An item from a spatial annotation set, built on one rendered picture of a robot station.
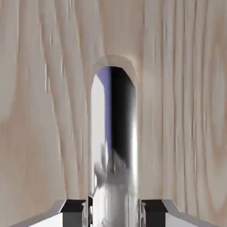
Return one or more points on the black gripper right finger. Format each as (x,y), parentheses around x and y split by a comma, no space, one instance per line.
(154,211)

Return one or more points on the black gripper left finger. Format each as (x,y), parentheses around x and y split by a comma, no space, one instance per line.
(72,211)

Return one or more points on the light wood drawer front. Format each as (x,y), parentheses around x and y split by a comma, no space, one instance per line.
(39,106)

